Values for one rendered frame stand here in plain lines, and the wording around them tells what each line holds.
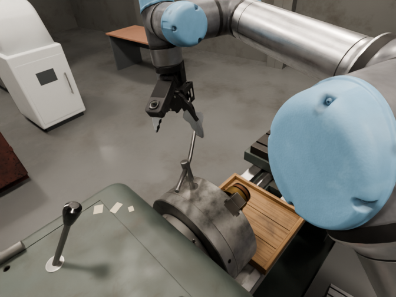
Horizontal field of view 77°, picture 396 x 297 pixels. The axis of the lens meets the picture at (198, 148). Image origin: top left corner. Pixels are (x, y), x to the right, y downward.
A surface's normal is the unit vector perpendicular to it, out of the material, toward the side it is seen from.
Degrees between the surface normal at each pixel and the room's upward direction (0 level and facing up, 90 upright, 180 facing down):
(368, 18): 90
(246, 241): 65
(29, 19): 72
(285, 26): 46
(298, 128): 86
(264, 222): 0
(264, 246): 0
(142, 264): 0
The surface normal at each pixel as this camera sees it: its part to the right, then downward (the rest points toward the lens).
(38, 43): 0.72, 0.10
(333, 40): -0.54, -0.38
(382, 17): -0.62, 0.52
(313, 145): -0.92, 0.22
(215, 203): 0.14, -0.65
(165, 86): -0.31, -0.44
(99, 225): -0.06, -0.78
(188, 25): 0.47, 0.45
